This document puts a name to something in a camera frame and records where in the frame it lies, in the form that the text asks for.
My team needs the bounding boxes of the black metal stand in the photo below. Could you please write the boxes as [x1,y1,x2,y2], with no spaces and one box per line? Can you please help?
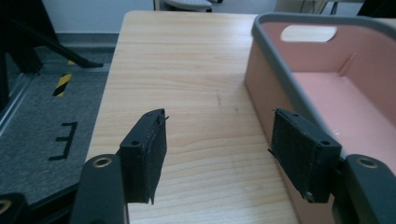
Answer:
[0,0,105,112]

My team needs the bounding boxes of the pink basket with grey rim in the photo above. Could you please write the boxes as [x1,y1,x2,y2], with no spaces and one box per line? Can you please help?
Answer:
[244,12,396,224]

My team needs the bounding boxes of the dark object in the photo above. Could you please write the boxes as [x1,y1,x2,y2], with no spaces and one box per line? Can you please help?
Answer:
[357,0,396,19]

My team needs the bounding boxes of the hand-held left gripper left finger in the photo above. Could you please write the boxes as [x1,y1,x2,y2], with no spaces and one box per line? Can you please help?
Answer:
[119,107,168,205]

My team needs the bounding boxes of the white chair base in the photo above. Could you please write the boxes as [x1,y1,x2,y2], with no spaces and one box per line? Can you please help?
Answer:
[163,0,214,13]

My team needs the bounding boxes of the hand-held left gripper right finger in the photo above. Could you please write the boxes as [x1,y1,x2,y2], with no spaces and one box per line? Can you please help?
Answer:
[268,107,343,204]

